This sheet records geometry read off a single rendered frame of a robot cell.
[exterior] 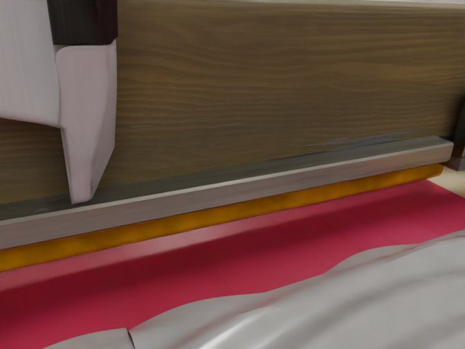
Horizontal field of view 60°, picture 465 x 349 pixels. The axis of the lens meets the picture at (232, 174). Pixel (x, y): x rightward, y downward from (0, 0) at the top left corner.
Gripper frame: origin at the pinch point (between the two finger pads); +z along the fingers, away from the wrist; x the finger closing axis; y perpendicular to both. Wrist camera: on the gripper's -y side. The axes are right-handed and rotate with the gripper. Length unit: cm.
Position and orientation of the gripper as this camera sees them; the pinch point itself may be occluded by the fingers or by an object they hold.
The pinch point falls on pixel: (89, 140)
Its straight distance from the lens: 16.2
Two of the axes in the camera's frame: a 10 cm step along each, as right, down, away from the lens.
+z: -0.3, 9.1, 4.0
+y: -9.0, 1.5, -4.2
